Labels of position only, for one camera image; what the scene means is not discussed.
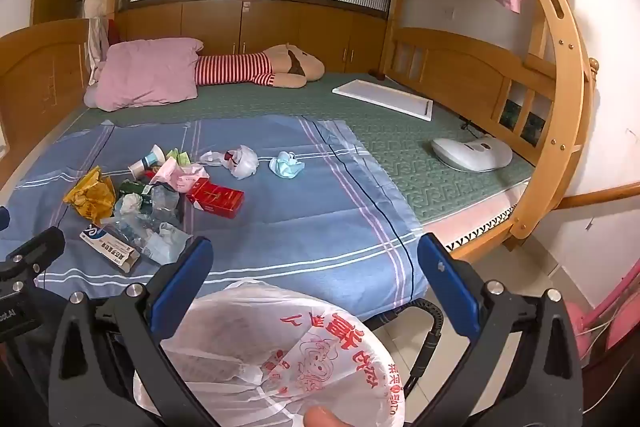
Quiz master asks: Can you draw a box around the flat white board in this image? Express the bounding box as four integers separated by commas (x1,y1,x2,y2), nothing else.
332,79,434,123

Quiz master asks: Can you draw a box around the white hanging cloth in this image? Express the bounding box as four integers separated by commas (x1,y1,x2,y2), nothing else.
82,0,114,86

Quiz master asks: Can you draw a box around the red cardboard box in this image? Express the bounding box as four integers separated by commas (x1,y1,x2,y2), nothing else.
186,180,246,219

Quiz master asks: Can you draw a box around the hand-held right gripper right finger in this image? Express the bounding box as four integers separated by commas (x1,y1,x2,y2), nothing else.
416,232,586,427

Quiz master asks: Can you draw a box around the white tissue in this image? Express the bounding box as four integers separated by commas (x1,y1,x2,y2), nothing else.
115,194,144,219

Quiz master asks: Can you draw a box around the curved wooden ladder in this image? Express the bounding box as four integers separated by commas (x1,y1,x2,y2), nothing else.
500,0,599,241

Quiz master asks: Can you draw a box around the person's right hand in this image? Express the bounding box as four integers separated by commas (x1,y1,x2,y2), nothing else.
303,407,346,427

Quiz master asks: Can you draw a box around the clear plastic bag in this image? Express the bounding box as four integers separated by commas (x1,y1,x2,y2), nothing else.
102,181,194,266

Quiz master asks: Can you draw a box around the dark green wrapper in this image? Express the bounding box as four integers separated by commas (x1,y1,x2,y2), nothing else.
119,178,157,199

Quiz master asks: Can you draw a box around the yellow snack bag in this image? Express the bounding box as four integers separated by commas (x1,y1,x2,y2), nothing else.
63,166,117,224

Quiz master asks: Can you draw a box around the black ribbed cable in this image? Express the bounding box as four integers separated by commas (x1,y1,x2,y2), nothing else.
367,298,442,413

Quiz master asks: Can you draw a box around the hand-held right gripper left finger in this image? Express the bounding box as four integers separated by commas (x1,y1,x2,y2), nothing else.
48,236,221,427

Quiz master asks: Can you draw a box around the white blue paper cup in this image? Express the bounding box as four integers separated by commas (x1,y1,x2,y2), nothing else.
128,145,167,180

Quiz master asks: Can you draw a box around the green patterned bed mat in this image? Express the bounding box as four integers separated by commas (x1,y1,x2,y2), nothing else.
50,72,533,225

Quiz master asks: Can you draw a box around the pink tissue packet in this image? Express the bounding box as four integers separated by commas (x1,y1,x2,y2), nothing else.
149,157,210,194

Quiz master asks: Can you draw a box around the white mite vacuum cleaner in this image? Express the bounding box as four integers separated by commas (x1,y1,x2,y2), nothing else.
431,134,514,171

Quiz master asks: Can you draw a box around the white plastic bag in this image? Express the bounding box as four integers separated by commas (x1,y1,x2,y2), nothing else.
199,144,260,180

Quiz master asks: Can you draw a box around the white patterned mattress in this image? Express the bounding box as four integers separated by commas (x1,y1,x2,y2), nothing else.
412,181,534,259

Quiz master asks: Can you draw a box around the striped plush doll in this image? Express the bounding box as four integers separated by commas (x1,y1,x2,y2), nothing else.
195,44,326,89

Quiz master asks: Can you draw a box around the blue face mask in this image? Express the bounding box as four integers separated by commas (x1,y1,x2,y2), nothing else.
268,150,306,181

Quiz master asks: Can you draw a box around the pink plastic object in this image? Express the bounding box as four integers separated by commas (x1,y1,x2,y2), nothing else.
565,257,640,360

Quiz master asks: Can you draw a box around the wooden wall cabinet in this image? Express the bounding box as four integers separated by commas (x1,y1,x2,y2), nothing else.
117,0,390,75

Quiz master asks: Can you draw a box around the white bin liner red print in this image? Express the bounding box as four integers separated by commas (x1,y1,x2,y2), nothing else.
132,279,411,427

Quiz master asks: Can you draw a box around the wooden bunk bed frame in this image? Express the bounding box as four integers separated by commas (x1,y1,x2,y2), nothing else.
0,0,601,260

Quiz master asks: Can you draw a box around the blue checked blanket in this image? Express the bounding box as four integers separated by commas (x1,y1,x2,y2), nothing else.
0,114,426,323

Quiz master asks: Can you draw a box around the white blue toothpaste box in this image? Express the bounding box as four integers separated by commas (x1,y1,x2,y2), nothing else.
79,222,142,276

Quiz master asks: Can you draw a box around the pink pillow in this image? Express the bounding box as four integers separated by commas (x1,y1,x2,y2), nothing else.
94,37,205,112

